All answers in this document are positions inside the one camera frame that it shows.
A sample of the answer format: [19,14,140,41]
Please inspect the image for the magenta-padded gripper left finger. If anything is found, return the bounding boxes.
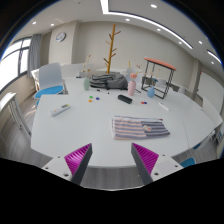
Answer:
[41,143,93,186]

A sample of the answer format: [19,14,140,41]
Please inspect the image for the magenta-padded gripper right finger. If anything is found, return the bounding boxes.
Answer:
[130,142,184,185]

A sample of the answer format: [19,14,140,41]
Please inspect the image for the pink and grey striped towel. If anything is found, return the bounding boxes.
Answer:
[110,115,171,140]

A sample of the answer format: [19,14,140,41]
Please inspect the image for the white remote control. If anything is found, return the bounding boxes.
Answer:
[49,103,71,118]

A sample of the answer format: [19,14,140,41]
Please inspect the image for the white bar-shaped eraser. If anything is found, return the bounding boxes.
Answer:
[158,102,170,112]

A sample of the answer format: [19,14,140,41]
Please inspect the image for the black rectangular box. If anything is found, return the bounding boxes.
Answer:
[117,94,133,105]

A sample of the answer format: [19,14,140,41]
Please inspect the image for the blue vase with dried stems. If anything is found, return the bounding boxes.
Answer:
[146,68,161,98]

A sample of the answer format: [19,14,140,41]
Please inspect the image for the pink vase with flowers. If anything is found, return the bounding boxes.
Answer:
[126,60,143,97]

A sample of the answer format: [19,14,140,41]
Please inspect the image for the green vase with dried stems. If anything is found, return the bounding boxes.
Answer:
[81,54,92,92]

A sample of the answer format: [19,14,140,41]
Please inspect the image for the grey backpack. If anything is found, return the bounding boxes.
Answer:
[89,72,129,91]

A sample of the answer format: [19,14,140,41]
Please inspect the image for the white chair with blue seat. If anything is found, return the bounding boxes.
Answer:
[34,62,66,101]

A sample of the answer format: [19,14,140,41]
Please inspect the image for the white side desk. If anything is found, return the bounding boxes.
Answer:
[0,92,33,138]

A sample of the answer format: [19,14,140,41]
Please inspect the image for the black-framed orange-topped side table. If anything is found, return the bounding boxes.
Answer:
[140,57,177,100]

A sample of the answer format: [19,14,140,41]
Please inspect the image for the grey curtain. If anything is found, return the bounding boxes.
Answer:
[27,33,43,78]

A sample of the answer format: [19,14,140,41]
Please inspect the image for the yellow wooden coat stand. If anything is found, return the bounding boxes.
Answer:
[103,23,122,74]

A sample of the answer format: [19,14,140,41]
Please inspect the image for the window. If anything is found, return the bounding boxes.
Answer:
[0,36,33,93]

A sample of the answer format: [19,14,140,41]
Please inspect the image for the ceiling lights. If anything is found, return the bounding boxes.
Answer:
[31,0,223,66]

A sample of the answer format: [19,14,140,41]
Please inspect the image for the round wall clock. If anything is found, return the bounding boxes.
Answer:
[55,31,67,43]

